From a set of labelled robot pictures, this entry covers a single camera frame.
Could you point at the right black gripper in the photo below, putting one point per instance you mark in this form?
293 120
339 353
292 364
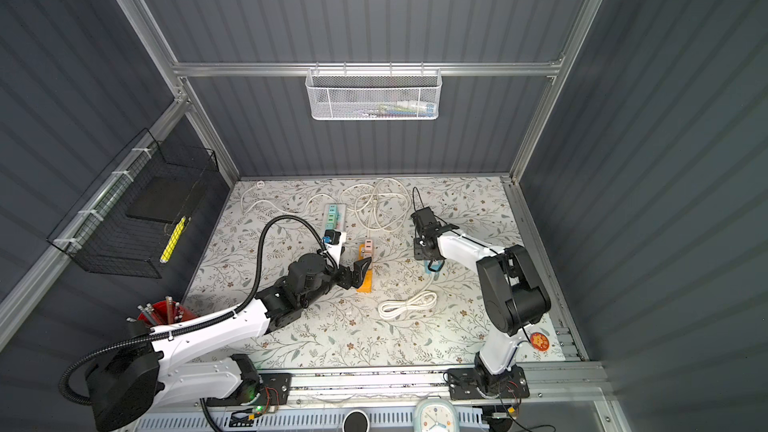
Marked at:
426 249

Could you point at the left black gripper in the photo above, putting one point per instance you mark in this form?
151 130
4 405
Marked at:
345 274

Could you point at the blue power strip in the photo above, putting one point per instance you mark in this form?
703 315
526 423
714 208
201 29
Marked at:
433 268

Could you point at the white multicolour power strip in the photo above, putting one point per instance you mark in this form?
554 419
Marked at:
341 217

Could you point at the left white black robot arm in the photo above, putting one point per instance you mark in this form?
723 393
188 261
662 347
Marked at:
159 366

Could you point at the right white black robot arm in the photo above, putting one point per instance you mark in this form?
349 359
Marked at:
514 296

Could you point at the floral table mat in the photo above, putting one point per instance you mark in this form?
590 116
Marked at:
406 318

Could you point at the markers in white basket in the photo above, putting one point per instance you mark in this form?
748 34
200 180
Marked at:
400 109

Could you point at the yellow marker in basket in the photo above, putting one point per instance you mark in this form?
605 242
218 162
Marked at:
173 240

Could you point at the red pencil cup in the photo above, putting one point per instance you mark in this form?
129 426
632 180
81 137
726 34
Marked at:
161 313

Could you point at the black round knob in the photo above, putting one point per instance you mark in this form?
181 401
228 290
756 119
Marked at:
356 421

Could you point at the red round badge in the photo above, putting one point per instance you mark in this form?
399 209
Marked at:
539 341

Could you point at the black pad in basket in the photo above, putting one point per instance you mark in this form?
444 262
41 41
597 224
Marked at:
166 200

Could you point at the white analog clock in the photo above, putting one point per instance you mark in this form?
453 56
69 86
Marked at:
435 415

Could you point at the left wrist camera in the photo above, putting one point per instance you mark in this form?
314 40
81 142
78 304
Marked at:
334 241

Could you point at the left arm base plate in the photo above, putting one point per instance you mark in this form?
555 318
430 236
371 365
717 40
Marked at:
270 387

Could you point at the white wire wall basket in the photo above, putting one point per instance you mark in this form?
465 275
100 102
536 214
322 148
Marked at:
334 97

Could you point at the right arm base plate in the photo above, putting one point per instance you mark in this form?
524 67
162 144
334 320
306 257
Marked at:
473 384

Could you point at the black wire wall basket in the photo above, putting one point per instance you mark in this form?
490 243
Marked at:
132 223

